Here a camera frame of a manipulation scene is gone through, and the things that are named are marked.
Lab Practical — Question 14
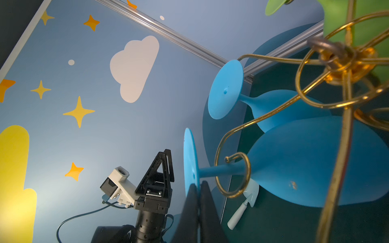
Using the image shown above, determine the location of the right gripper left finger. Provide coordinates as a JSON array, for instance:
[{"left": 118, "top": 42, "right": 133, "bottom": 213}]
[{"left": 171, "top": 184, "right": 199, "bottom": 243}]

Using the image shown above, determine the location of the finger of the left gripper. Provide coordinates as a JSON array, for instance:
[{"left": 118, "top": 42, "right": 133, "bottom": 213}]
[
  {"left": 135, "top": 152, "right": 167, "bottom": 196},
  {"left": 164, "top": 149, "right": 175, "bottom": 182}
]

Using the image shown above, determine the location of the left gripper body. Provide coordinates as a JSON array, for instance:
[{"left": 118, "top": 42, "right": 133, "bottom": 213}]
[{"left": 134, "top": 173, "right": 173, "bottom": 214}]

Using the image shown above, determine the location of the blue wine glass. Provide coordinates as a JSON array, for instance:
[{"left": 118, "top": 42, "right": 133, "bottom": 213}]
[
  {"left": 183, "top": 115, "right": 389, "bottom": 209},
  {"left": 208, "top": 60, "right": 331, "bottom": 132}
]

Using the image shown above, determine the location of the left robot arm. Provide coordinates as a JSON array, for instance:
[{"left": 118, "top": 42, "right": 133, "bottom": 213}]
[{"left": 92, "top": 149, "right": 174, "bottom": 243}]

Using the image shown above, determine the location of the left green wine glass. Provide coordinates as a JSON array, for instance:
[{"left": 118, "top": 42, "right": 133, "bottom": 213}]
[{"left": 265, "top": 0, "right": 289, "bottom": 16}]

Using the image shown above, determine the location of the green wine glass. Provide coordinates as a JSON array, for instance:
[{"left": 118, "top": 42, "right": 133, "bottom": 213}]
[
  {"left": 265, "top": 0, "right": 289, "bottom": 16},
  {"left": 318, "top": 0, "right": 389, "bottom": 82}
]

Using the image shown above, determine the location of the right green wine glass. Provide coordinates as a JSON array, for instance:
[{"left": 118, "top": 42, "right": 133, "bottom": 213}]
[{"left": 318, "top": 0, "right": 389, "bottom": 82}]

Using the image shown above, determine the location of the light blue toy spatula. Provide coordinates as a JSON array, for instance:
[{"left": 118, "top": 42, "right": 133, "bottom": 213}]
[{"left": 227, "top": 179, "right": 260, "bottom": 230}]

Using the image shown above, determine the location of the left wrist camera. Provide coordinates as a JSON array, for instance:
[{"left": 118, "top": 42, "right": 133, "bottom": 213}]
[{"left": 100, "top": 166, "right": 137, "bottom": 208}]

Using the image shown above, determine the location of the gold wire glass rack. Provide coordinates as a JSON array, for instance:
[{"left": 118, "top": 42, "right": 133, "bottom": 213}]
[{"left": 216, "top": 1, "right": 389, "bottom": 243}]

